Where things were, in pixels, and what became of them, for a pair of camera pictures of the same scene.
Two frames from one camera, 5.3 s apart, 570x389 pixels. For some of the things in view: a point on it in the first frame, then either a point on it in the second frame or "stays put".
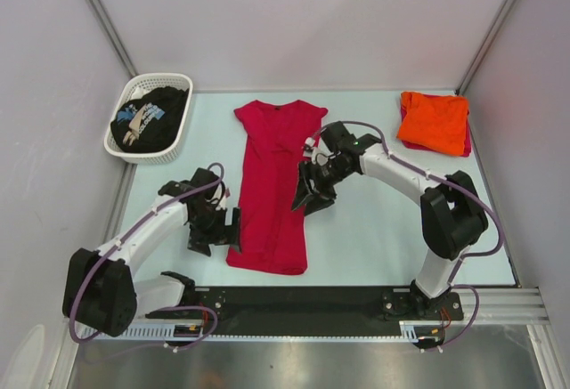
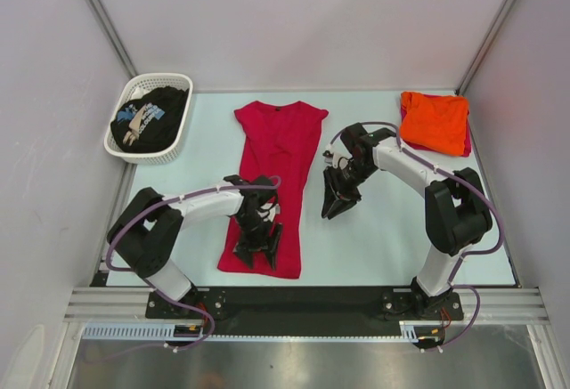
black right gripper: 327,197 → 335,190
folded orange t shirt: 435,122 stays put
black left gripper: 223,235 → 249,246
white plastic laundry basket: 150,121 stays put
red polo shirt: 272,235 stays put
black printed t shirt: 150,122 stays put
